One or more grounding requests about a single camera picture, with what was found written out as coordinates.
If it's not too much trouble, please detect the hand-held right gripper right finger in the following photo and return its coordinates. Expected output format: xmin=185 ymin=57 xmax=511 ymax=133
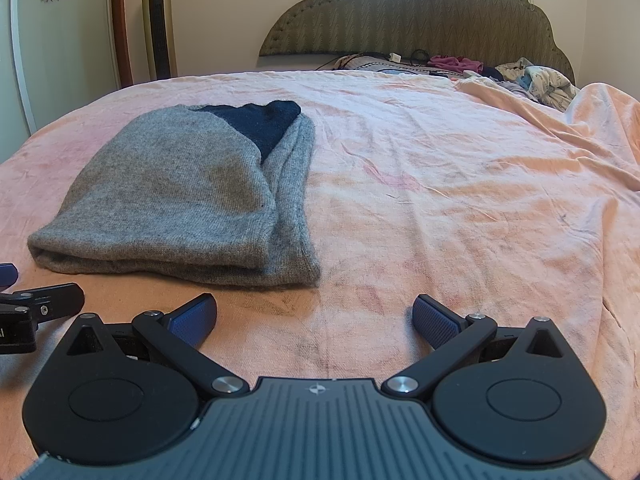
xmin=382 ymin=294 xmax=568 ymax=403

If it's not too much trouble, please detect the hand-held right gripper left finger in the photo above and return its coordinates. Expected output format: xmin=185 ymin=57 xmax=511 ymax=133
xmin=67 ymin=293 xmax=251 ymax=401

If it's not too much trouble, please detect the grey sweater with navy sleeves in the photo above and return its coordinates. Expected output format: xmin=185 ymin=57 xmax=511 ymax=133
xmin=27 ymin=100 xmax=322 ymax=290

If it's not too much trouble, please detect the pink bed sheet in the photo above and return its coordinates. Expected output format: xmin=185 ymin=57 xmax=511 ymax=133
xmin=0 ymin=69 xmax=640 ymax=480

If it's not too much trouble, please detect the pink crumpled cloth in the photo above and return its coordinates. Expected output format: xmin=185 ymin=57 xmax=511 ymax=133
xmin=428 ymin=54 xmax=485 ymax=75

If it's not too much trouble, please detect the floral crumpled cloth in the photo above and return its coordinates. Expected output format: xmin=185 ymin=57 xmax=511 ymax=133
xmin=494 ymin=57 xmax=582 ymax=112

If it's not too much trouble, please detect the patterned pillow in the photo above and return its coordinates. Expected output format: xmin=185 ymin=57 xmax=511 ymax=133
xmin=344 ymin=54 xmax=467 ymax=79

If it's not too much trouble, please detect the gold tower heater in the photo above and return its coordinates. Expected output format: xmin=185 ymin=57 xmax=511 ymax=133
xmin=140 ymin=0 xmax=179 ymax=81

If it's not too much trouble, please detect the olive upholstered headboard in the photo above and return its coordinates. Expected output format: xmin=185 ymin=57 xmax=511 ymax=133
xmin=259 ymin=0 xmax=576 ymax=84

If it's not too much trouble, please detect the wooden door frame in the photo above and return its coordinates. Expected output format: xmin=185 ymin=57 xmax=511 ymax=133
xmin=110 ymin=0 xmax=135 ymax=87

